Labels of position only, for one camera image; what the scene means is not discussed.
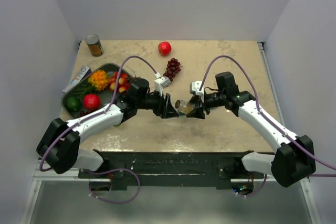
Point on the red apple in tray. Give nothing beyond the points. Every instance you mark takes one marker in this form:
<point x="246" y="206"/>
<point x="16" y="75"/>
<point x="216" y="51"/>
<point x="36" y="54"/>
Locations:
<point x="91" y="102"/>

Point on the red cherry bunch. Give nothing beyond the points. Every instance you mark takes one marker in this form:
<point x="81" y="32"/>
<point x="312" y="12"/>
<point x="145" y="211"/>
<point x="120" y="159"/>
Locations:
<point x="122" y="84"/>

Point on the dark grey tray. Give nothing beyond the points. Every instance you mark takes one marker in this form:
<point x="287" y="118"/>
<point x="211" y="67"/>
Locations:
<point x="78" y="92"/>

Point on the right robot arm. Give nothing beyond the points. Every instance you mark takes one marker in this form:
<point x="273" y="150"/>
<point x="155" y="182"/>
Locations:
<point x="292" y="158"/>

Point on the orange flower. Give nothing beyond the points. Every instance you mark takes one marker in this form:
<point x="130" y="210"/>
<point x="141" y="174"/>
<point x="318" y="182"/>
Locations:
<point x="98" y="81"/>

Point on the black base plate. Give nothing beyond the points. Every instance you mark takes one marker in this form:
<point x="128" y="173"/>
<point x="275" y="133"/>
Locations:
<point x="221" y="170"/>

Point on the green lime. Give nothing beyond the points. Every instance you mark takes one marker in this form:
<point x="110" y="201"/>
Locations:
<point x="73" y="104"/>

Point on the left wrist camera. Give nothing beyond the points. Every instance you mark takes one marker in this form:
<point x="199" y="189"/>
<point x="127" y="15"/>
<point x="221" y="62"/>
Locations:
<point x="161" y="83"/>

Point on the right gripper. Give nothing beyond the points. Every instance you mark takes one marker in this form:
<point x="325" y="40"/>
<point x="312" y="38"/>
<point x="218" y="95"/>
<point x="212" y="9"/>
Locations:
<point x="198" y="112"/>

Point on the red grape bunch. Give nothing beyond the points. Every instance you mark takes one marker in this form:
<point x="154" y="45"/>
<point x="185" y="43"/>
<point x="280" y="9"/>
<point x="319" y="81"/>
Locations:
<point x="173" y="67"/>

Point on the tin can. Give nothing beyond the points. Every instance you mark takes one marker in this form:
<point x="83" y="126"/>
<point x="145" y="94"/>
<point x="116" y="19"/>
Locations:
<point x="94" y="45"/>

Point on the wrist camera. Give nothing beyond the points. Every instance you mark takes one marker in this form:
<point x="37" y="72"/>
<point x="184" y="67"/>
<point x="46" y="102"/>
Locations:
<point x="196" y="88"/>
<point x="161" y="83"/>

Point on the white toothpaste box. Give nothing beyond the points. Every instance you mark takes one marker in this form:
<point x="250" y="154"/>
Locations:
<point x="81" y="73"/>

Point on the dark grapes in tray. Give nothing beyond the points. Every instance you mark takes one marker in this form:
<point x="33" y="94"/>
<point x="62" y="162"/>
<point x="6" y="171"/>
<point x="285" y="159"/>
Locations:
<point x="83" y="113"/>

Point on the red apple on table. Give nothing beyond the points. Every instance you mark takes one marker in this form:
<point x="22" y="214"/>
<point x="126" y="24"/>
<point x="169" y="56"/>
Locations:
<point x="164" y="48"/>

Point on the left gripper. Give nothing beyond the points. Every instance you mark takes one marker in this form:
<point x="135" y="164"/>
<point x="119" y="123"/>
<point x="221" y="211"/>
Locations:
<point x="165" y="108"/>

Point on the clear pill bottle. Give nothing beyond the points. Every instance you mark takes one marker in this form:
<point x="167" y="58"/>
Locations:
<point x="185" y="107"/>

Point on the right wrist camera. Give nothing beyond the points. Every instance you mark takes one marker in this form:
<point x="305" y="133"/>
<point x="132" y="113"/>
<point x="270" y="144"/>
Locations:
<point x="196" y="88"/>

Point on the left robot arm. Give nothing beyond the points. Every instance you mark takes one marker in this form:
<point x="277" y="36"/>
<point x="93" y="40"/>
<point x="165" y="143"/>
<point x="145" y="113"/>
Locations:
<point x="60" y="145"/>

